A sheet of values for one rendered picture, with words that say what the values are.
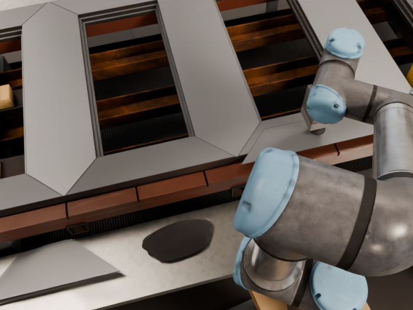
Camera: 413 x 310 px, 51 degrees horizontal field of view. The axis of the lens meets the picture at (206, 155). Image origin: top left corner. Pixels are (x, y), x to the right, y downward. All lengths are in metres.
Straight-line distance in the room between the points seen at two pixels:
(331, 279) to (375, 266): 0.39
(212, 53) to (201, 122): 0.26
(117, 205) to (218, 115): 0.36
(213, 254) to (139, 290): 0.22
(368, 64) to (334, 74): 0.50
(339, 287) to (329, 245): 0.40
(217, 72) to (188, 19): 0.25
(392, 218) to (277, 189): 0.13
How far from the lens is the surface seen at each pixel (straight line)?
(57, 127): 1.25
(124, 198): 1.12
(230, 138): 1.14
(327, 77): 0.87
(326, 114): 0.86
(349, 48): 0.91
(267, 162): 0.51
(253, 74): 1.49
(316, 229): 0.50
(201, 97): 1.22
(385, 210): 0.51
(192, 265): 1.18
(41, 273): 1.22
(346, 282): 0.91
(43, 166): 1.19
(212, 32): 1.40
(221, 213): 1.23
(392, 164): 0.64
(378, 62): 1.38
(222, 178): 1.11
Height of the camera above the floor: 1.81
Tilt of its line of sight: 59 degrees down
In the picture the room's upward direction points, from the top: 4 degrees counter-clockwise
